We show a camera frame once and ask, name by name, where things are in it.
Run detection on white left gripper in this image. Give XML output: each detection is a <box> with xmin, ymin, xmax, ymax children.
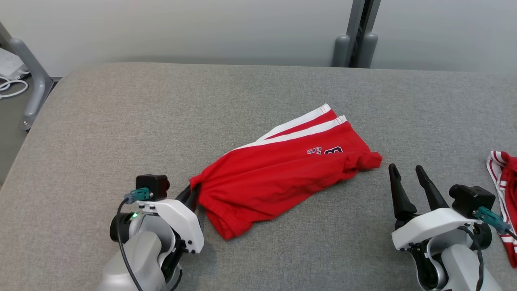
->
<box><xmin>137</xmin><ymin>184</ymin><xmax>205</xmax><ymax>254</ymax></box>

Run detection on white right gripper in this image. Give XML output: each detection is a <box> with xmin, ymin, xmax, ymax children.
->
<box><xmin>389</xmin><ymin>163</ymin><xmax>477</xmax><ymax>251</ymax></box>

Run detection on red shorts with white band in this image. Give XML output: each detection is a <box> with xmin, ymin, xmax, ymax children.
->
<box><xmin>189</xmin><ymin>103</ymin><xmax>383</xmax><ymax>241</ymax></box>

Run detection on red garment with striped trim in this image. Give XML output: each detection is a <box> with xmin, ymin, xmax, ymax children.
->
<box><xmin>486</xmin><ymin>150</ymin><xmax>517</xmax><ymax>268</ymax></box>

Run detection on grey partition foot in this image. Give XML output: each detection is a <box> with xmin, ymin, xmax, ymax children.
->
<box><xmin>357</xmin><ymin>32</ymin><xmax>379</xmax><ymax>69</ymax></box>
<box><xmin>331</xmin><ymin>34</ymin><xmax>351</xmax><ymax>68</ymax></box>

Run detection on grey tubular partition leg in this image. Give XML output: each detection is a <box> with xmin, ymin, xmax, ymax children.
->
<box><xmin>0</xmin><ymin>22</ymin><xmax>55</xmax><ymax>132</ymax></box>

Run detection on white power strip with adapter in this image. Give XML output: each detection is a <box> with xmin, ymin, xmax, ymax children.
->
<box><xmin>0</xmin><ymin>48</ymin><xmax>29</xmax><ymax>80</ymax></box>

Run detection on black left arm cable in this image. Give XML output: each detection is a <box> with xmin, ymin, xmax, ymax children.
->
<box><xmin>117</xmin><ymin>197</ymin><xmax>145</xmax><ymax>291</ymax></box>

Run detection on grey partition post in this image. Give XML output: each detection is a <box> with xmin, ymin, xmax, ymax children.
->
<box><xmin>347</xmin><ymin>0</ymin><xmax>382</xmax><ymax>68</ymax></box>

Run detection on looped white power cable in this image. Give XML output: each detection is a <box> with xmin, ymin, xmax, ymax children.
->
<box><xmin>0</xmin><ymin>77</ymin><xmax>29</xmax><ymax>100</ymax></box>

